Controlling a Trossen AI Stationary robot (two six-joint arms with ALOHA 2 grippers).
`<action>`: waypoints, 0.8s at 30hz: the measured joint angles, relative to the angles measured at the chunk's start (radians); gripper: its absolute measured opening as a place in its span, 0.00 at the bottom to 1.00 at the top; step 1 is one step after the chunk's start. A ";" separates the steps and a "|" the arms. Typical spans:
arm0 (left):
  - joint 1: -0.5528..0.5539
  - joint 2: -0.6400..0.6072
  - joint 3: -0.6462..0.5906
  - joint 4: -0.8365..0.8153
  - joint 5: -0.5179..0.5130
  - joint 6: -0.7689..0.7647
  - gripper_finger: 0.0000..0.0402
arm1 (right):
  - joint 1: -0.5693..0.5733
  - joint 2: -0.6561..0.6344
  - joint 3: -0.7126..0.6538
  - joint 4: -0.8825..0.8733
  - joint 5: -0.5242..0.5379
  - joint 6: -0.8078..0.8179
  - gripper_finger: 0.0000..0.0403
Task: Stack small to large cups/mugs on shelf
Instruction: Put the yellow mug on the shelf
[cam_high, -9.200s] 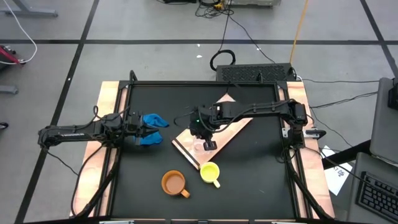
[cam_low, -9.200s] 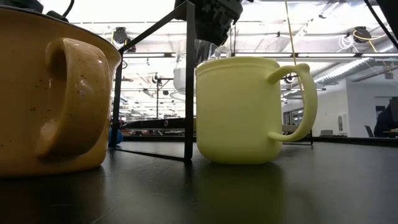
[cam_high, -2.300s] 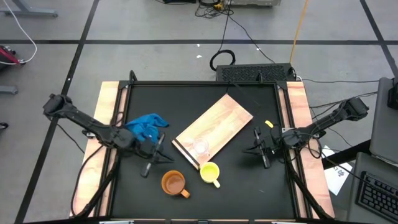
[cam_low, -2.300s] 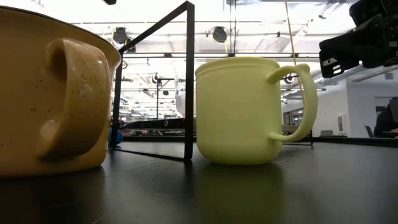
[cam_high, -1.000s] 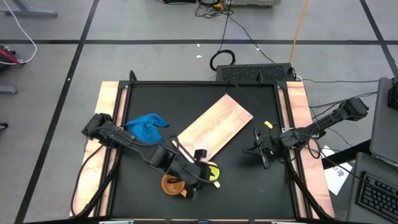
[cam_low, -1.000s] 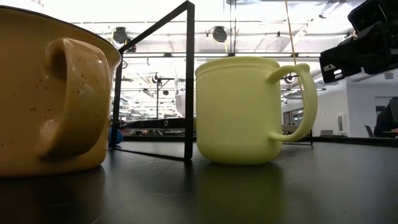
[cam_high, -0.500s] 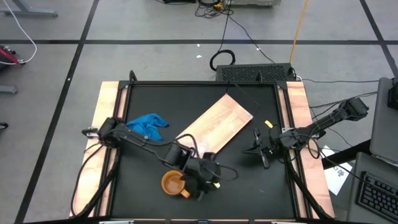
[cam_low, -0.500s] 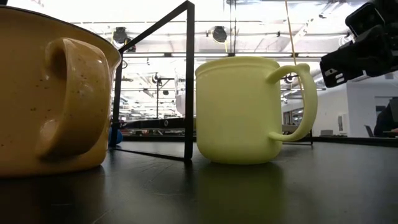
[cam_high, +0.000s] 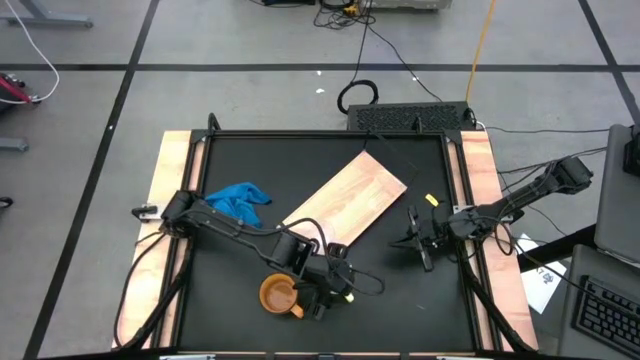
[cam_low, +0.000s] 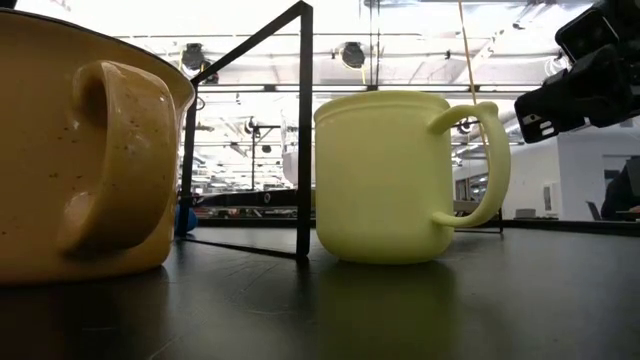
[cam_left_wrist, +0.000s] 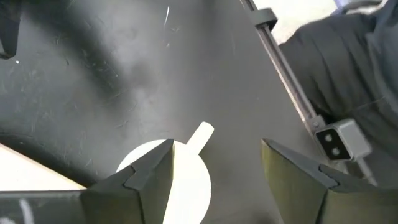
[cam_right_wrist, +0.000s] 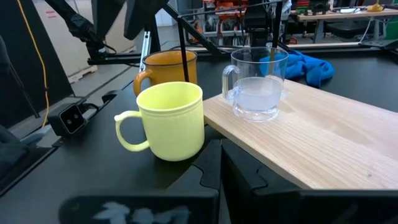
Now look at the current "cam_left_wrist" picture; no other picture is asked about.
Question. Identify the person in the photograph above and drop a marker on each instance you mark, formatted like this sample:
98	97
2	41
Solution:
342	68

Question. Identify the pale yellow mug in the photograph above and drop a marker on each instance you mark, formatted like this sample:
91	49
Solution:
189	183

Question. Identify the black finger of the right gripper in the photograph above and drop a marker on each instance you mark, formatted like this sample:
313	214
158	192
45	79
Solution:
8	28

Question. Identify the aluminium table frame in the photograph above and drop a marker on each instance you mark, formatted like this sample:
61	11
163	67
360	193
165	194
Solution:
289	81

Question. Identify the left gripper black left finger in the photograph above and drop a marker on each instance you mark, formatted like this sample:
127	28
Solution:
146	186

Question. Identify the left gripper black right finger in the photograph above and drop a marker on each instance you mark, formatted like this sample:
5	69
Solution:
298	193

